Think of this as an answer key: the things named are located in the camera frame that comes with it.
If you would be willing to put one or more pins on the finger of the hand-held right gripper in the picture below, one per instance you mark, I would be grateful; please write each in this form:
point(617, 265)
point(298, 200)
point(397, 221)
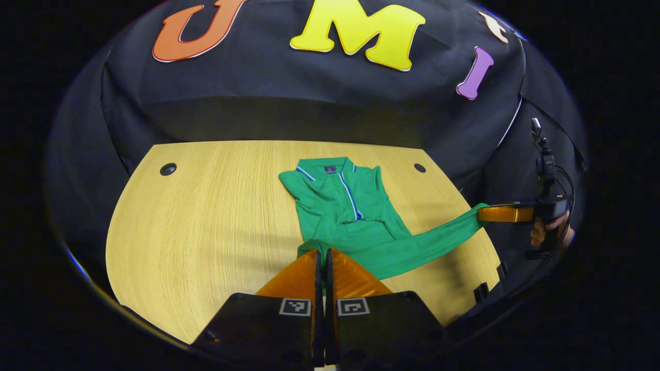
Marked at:
point(508, 214)

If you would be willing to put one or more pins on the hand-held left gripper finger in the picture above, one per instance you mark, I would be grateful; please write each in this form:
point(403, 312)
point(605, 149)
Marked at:
point(318, 319)
point(331, 319)

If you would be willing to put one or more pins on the green T-shirt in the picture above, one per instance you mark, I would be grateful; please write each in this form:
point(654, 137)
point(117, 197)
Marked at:
point(356, 232)

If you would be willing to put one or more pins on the black table edge clamp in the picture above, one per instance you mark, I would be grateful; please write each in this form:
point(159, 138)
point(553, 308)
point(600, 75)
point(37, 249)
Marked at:
point(481, 292)
point(501, 270)

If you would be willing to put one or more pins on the black backdrop cloth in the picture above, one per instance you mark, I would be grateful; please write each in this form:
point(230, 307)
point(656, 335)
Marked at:
point(283, 87)

